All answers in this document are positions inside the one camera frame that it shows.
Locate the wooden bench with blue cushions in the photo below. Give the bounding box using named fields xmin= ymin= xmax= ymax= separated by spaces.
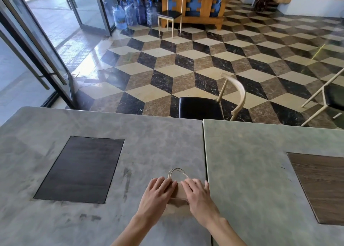
xmin=160 ymin=0 xmax=232 ymax=31

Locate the brown paper bag with handles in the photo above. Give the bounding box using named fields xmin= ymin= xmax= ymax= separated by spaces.
xmin=166 ymin=168 xmax=208 ymax=217

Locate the glass door with black frame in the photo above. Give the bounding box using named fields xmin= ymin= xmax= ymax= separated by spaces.
xmin=0 ymin=0 xmax=76 ymax=110
xmin=60 ymin=0 xmax=121 ymax=37

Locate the person's right hand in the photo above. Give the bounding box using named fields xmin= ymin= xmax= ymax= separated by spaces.
xmin=180 ymin=178 xmax=221 ymax=224

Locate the person's left forearm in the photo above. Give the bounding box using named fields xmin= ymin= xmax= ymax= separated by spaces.
xmin=111 ymin=214 xmax=151 ymax=246

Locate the person's right forearm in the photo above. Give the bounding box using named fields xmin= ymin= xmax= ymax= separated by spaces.
xmin=198 ymin=217 xmax=247 ymax=246

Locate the dark brown bag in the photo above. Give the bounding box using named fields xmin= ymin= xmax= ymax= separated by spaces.
xmin=254 ymin=0 xmax=272 ymax=12

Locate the group of blue water jugs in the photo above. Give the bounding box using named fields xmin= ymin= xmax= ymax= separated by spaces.
xmin=112 ymin=0 xmax=162 ymax=31

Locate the metal door handle bar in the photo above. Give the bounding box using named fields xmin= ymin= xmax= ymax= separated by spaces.
xmin=0 ymin=28 xmax=51 ymax=91

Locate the person's left hand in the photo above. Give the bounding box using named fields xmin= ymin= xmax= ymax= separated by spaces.
xmin=137 ymin=176 xmax=178 ymax=221

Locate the wooden chair with black seat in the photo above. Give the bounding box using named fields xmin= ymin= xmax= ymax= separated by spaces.
xmin=157 ymin=0 xmax=185 ymax=38
xmin=301 ymin=67 xmax=344 ymax=127
xmin=179 ymin=73 xmax=247 ymax=121

